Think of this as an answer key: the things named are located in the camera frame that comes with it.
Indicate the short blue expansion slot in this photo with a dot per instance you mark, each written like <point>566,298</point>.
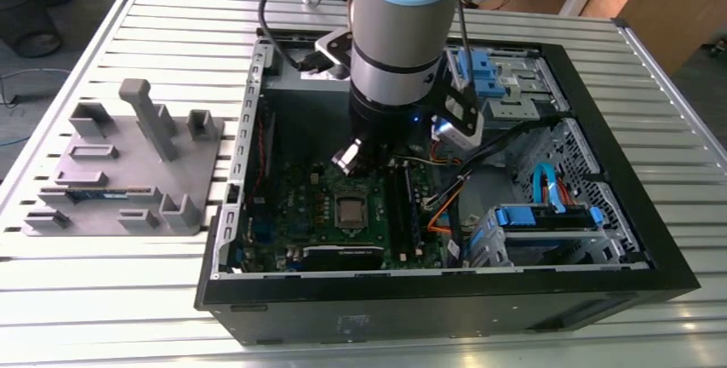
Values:
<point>262,231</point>

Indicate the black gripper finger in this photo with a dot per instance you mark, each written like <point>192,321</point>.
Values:
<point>350,159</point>

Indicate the green motherboard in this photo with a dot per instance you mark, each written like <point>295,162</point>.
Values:
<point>300,189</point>

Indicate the silver CPU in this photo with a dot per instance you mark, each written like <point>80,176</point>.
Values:
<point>352,212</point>

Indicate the black RAM slot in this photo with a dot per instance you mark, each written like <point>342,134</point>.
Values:
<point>394,210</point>
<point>407,210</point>
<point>400,210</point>

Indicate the black graphics card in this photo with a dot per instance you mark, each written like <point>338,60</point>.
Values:
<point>340,259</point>

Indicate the blue drive bay bracket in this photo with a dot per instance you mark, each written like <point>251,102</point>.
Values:
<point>488,87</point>

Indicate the black PC case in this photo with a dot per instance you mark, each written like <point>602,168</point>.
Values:
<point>398,312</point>

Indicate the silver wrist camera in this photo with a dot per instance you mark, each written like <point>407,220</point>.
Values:
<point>342,69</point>
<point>460,138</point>

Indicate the hard disk in blue carrier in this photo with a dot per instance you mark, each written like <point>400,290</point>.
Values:
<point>514,216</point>

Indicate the grey parts rack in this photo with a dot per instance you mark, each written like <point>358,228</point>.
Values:
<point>187,180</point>

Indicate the black camera bracket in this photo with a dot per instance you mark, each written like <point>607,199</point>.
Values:
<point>440,87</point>

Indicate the wooden cabinet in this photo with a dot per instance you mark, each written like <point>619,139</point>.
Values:
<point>682,1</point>

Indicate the metal drive cage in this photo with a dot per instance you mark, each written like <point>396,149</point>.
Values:
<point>568,236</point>
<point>511,108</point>

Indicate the grey power supply unit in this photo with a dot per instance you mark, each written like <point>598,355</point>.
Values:
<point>307,112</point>

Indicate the blue RAM stick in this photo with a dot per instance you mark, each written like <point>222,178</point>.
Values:
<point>96,194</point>

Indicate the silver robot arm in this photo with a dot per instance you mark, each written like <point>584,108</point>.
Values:
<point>398,44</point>

